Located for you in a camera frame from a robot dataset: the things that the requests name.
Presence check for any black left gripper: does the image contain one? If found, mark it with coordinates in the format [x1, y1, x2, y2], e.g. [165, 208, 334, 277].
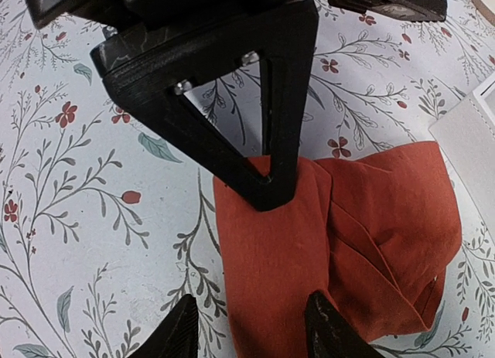
[25, 0, 447, 211]

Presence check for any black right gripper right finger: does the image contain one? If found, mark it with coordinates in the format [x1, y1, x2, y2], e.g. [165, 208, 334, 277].
[305, 291, 383, 358]

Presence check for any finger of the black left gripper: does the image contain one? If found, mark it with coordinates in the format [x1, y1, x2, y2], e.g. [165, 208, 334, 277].
[258, 0, 319, 211]

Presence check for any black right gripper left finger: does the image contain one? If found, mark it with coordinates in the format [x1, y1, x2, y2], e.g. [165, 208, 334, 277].
[131, 294, 199, 358]

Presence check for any red and white underwear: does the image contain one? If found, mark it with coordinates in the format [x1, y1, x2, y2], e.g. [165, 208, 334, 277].
[213, 141, 462, 357]

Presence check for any white compartment storage box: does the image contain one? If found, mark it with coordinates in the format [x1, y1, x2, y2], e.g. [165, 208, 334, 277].
[429, 75, 494, 227]

